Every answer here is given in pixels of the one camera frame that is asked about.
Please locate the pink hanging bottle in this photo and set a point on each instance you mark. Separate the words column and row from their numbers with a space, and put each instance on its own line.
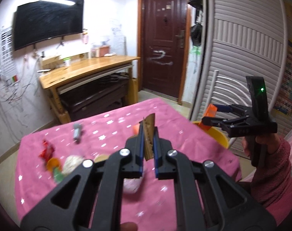
column 85, row 38

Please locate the white slatted wardrobe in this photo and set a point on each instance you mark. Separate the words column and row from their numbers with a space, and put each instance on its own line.
column 244, row 41

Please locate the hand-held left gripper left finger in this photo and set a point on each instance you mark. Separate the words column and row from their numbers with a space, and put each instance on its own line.
column 140, row 149

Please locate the pink star-print tablecloth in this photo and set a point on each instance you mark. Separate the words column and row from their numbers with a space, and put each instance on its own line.
column 184, row 134

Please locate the brown wedge-shaped toy slice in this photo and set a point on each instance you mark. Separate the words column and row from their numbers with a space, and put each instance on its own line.
column 149, row 134

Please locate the yellow plastic bin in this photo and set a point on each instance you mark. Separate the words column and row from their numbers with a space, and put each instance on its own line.
column 217, row 136

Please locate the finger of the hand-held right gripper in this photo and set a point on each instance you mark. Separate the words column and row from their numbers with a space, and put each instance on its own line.
column 232, row 108
column 215, row 122

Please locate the beige round piece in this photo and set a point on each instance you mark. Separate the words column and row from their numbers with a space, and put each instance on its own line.
column 101, row 158

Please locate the orange plastic cup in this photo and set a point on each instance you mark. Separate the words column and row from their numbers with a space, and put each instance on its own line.
column 52, row 164

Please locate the dark red door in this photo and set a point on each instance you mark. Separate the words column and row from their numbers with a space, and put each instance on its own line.
column 164, row 53

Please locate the white round toy food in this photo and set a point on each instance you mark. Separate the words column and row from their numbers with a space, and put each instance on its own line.
column 72, row 163

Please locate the clear plastic jar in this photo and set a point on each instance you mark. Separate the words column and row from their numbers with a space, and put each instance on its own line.
column 94, row 51

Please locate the eye chart poster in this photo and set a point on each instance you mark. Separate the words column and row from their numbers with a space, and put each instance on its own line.
column 6, row 43

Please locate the wooden desk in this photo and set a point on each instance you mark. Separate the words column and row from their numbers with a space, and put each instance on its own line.
column 93, row 65

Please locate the pink box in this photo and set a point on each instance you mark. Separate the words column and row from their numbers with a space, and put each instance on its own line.
column 104, row 51

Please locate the person's left hand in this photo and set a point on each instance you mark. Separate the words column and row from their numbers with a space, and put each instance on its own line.
column 128, row 227

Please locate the grey plastic bottle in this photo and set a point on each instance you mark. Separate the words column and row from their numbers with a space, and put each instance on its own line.
column 77, row 132

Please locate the colourful wall poster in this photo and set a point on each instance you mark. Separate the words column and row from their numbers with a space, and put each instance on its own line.
column 290, row 84

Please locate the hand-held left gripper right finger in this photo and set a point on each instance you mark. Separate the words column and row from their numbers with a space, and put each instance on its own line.
column 156, row 151

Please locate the person's right forearm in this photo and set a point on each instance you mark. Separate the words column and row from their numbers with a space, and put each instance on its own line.
column 273, row 178

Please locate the red wrapper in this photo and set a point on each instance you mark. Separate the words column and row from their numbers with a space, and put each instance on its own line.
column 47, row 151

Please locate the white cup with green lid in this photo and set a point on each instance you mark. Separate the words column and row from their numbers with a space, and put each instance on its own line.
column 67, row 62

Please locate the black wall television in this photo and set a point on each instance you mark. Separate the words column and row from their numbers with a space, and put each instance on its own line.
column 47, row 21

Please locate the orange block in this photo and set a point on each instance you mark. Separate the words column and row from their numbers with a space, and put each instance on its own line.
column 209, row 112

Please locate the green wrapper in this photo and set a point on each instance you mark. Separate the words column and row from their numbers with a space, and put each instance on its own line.
column 58, row 175

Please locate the white metal chair back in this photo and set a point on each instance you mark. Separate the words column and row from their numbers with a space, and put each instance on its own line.
column 218, row 86

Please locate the person's right hand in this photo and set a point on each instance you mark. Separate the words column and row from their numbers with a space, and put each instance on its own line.
column 272, row 142

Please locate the pale pink crumpled paper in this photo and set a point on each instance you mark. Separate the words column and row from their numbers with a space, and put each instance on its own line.
column 131, row 186

